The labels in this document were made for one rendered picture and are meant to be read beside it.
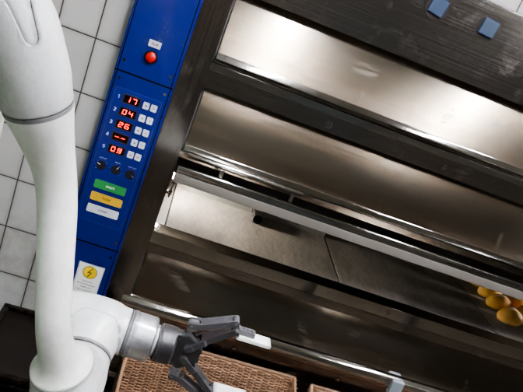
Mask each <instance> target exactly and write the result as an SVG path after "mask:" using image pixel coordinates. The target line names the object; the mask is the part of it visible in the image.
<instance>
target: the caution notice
mask: <svg viewBox="0 0 523 392"><path fill-rule="evenodd" d="M104 270H105V268H102V267H98V266H96V265H93V264H88V263H86V262H83V261H80V262H79V266H78V269H77V272H76V274H75V278H74V282H73V288H72V290H74V291H81V292H90V293H93V294H97V291H98V288H99V286H100V282H101V279H102V277H103V274H104Z"/></svg>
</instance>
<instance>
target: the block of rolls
mask: <svg viewBox="0 0 523 392"><path fill-rule="evenodd" d="M473 285H475V284H473ZM475 286H477V287H478V289H477V291H478V294H480V295H481V296H483V297H485V298H486V305H487V306H489V307H491V308H493V309H495V310H498V312H497V319H498V320H500V321H501V322H503V323H505V324H508V325H511V326H514V327H517V326H519V325H521V323H522V320H523V300H520V299H513V298H511V297H510V296H507V295H505V296H504V295H502V294H503V293H500V292H496V291H493V290H491V289H487V288H484V287H482V286H479V285H475ZM511 306H513V307H515V308H517V309H515V308H511Z"/></svg>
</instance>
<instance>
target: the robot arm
mask: <svg viewBox="0 0 523 392"><path fill-rule="evenodd" d="M0 111H1V112H2V116H3V118H4V119H5V122H6V124H7V125H8V126H9V129H10V130H11V132H12V133H13V135H14V137H15V139H16V141H17V142H18V144H19V147H20V148H21V150H22V152H23V155H24V156H25V158H26V161H27V162H28V164H29V166H30V170H31V173H32V175H33V181H34V185H35V190H36V198H37V245H36V283H35V336H36V345H37V355H36V356H35V357H34V359H33V361H32V362H31V364H30V389H29V392H104V388H105V384H106V381H107V373H108V369H109V365H110V363H111V360H112V358H113V357H114V355H118V354H119V355H120V356H121V357H126V358H129V359H134V360H137V361H140V362H146V360H147V359H148V357H150V359H152V361H154V362H158V363H162V364H164V365H167V364H171V365H172V367H170V368H169V373H168V379H170V380H173V381H175V382H178V383H179V384H180V385H181V386H182V387H183V388H184V389H186V390H187V391H188V392H246V390H241V389H238V388H235V387H230V386H227V385H224V384H221V383H217V382H214V383H213V384H211V383H210V381H209V379H208V378H207V377H206V375H205V374H204V373H203V372H202V370H201V368H200V367H199V366H198V364H197V363H198V357H199V356H200V355H201V354H202V348H204V347H206V346H207V345H210V344H212V343H215V342H218V341H222V340H224V339H228V338H232V337H234V336H237V340H239V341H243V342H247V343H249V344H252V345H257V346H259V347H262V348H267V349H270V348H271V341H270V338H267V337H264V336H261V335H259V334H256V333H255V331H254V330H252V329H250V328H247V327H242V326H240V317H239V316H238V315H230V316H223V317H208V318H197V317H190V318H189V321H188V329H187V330H182V329H180V328H179V327H176V326H174V325H171V324H166V323H163V324H161V325H160V324H159V323H160V319H159V317H156V316H153V315H150V314H147V313H143V312H140V311H139V310H133V309H131V308H128V307H127V306H125V305H124V304H122V303H120V302H118V301H116V300H114V299H111V298H108V297H105V296H101V295H97V294H93V293H90V292H81V291H74V290H72V288H73V275H74V263H75V241H76V228H77V214H78V184H77V169H76V158H75V101H74V95H73V87H72V70H71V65H70V61H69V57H68V51H67V47H66V43H65V38H64V34H63V31H62V28H61V24H60V20H59V18H58V14H57V11H56V9H55V7H54V5H53V3H52V1H51V0H0ZM214 329H216V330H214ZM206 330H214V331H210V332H207V333H205V332H202V333H200V334H195V333H194V332H196V331H206ZM193 331H194V332H193ZM182 367H185V368H186V370H187V371H188V372H189V373H190V374H191V375H192V376H193V377H194V378H195V380H196V381H197V383H196V382H195V381H194V380H193V379H192V378H191V377H189V376H188V375H187V374H186V373H184V372H183V371H181V369H180V368H182ZM198 384H199V385H198Z"/></svg>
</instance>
